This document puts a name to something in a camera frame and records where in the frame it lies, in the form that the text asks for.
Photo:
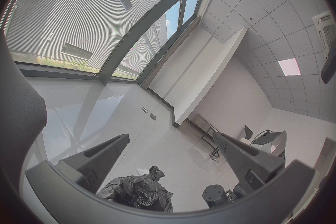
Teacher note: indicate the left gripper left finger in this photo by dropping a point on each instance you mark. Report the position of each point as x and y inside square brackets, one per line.
[99, 157]

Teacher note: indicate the ceiling light panel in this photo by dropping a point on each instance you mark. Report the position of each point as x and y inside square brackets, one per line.
[289, 66]

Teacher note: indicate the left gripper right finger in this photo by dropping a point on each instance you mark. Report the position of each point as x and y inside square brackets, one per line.
[246, 165]

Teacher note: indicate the white ceiling air conditioner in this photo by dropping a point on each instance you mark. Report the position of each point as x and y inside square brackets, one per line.
[324, 31]

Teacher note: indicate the black plastic bag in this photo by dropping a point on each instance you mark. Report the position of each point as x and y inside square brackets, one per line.
[136, 191]

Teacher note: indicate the small round table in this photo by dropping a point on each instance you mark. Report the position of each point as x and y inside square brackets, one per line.
[207, 133]

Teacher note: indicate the window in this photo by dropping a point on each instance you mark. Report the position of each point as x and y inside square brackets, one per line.
[147, 34]

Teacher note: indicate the grey chair with white frame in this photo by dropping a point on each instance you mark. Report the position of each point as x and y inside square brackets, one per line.
[18, 112]

